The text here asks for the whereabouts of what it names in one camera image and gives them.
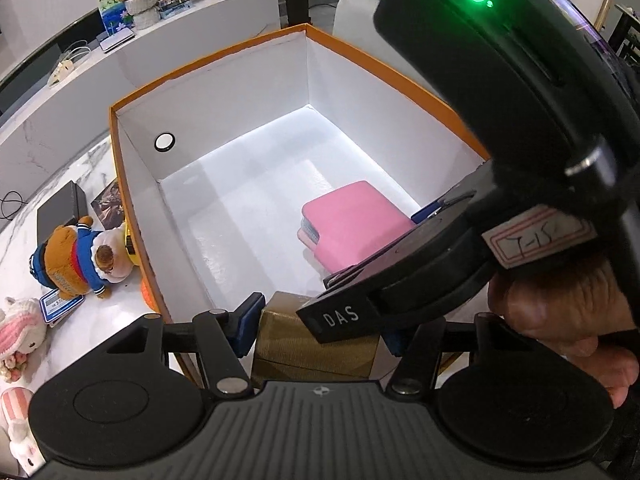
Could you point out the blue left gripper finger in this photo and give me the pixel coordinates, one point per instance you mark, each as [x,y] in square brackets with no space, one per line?
[246,319]

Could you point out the brown gold gift box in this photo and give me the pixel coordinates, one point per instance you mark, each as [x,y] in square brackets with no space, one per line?
[285,350]

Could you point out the pink wallet case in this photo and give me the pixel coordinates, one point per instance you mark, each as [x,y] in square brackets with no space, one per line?
[349,224]

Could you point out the orange white storage box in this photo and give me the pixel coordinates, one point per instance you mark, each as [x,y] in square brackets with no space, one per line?
[216,159]

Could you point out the brown bear plush blue clothes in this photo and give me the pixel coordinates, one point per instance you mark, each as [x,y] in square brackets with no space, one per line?
[78,260]

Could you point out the dark grey square box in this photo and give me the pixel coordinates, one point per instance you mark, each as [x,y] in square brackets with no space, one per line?
[63,208]

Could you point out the white pink-eared crochet bunny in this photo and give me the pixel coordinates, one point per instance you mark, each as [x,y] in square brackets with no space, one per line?
[22,332]

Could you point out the white plush striped hat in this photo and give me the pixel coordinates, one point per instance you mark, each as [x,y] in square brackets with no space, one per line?
[23,446]

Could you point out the person's right hand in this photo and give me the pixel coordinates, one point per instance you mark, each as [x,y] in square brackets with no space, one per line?
[570,310]

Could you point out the white armchair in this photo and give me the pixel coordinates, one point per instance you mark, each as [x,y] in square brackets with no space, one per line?
[353,23]

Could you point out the dark picture booklet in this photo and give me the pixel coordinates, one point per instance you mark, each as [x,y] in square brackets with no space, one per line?
[108,207]

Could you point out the blue white card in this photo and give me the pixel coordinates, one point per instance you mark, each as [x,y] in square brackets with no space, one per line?
[53,308]

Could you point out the white marble tv bench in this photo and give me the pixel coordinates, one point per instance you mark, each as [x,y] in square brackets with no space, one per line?
[58,122]

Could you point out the white flat device box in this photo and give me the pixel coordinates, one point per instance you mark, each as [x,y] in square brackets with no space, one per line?
[117,39]

